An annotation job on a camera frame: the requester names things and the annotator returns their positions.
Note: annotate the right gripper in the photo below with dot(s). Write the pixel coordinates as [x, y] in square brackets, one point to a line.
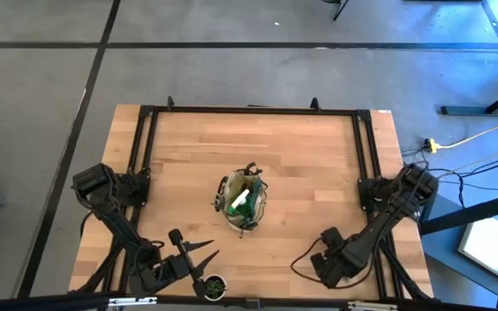
[340, 259]

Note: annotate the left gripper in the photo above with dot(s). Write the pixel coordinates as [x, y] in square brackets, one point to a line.
[179, 265]

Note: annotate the green spray bottle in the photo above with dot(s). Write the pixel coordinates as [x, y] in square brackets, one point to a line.
[240, 198]

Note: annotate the beige green gardening bag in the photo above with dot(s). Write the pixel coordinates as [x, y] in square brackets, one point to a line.
[236, 183]

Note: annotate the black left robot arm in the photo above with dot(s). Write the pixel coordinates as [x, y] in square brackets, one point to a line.
[115, 216]

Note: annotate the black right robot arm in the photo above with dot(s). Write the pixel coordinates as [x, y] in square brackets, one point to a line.
[383, 220]

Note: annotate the yellow power strip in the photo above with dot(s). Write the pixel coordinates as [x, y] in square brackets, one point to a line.
[431, 145]

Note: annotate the dark computer desk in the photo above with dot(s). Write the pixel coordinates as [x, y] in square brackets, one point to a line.
[469, 211]

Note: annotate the white glowing panel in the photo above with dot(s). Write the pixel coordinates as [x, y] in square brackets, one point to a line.
[487, 248]

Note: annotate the black chair base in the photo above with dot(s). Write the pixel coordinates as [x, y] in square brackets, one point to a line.
[340, 8]

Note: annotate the black front frame beam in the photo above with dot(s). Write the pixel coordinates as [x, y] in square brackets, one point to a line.
[59, 302]

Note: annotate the black aluminium table frame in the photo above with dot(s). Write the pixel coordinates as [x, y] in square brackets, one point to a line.
[253, 110]

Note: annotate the blue metal table frame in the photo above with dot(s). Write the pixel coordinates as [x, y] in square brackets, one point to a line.
[469, 110]

